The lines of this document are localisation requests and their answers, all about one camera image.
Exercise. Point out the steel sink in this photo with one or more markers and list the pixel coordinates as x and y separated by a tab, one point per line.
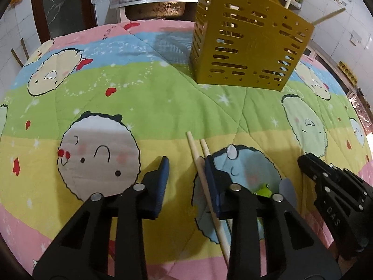
133	10

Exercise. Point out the yellow slotted utensil holder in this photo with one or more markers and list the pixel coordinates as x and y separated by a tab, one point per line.
247	43

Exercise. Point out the colourful cartoon quilt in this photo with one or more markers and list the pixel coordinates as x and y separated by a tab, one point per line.
95	110

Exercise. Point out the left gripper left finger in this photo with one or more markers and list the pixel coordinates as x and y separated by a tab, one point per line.
104	238

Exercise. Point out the green handled fork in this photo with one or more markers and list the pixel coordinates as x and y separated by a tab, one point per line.
264	190

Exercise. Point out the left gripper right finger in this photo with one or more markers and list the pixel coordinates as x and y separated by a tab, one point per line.
269	239

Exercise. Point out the dark wooden door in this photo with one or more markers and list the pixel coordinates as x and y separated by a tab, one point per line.
54	18

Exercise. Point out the yellow egg tray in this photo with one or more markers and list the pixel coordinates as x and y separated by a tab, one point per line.
348	73

